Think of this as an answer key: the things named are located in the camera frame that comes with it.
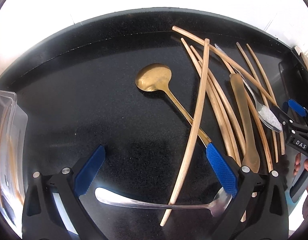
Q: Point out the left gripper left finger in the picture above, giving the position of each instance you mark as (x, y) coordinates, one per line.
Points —
(41, 218)

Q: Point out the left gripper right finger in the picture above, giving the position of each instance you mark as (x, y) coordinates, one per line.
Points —
(269, 219)

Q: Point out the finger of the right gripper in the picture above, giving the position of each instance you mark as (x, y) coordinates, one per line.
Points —
(286, 121)
(301, 111)

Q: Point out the silver spoon with bowl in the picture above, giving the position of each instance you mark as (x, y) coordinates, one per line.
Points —
(265, 114)

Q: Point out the gold butter knife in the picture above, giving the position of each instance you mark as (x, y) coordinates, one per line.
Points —
(251, 157)

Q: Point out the long wooden chopstick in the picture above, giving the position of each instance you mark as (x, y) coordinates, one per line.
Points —
(195, 126)

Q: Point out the clear plastic container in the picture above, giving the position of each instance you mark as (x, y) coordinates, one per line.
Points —
(13, 123)

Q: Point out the gold spoon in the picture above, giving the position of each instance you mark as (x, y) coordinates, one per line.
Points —
(156, 76)

